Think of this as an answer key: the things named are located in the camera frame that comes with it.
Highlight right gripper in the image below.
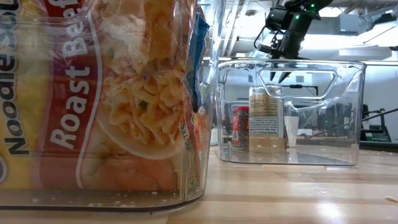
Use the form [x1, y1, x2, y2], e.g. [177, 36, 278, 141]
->
[257, 18, 312, 85]

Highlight glass spice jar white label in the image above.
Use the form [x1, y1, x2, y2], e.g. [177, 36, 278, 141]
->
[248, 83, 286, 154]

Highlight red-lidded spice container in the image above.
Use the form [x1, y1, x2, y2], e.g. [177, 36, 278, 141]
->
[231, 105, 250, 151]

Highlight blue ramen pack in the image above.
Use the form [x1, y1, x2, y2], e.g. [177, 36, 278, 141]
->
[185, 6, 211, 113]

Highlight orange chicken ramen pack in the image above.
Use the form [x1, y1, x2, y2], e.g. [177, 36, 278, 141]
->
[192, 111, 210, 152]

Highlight red roast beef ramen pack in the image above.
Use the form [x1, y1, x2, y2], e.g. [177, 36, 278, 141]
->
[0, 0, 200, 192]

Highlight clear plastic storage bin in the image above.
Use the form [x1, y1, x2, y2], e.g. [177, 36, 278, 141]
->
[0, 0, 227, 215]
[214, 59, 368, 167]

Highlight black tripod stand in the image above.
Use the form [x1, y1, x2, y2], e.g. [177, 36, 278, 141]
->
[360, 104, 398, 144]

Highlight black metal table frame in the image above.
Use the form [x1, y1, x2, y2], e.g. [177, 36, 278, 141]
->
[359, 141, 398, 153]

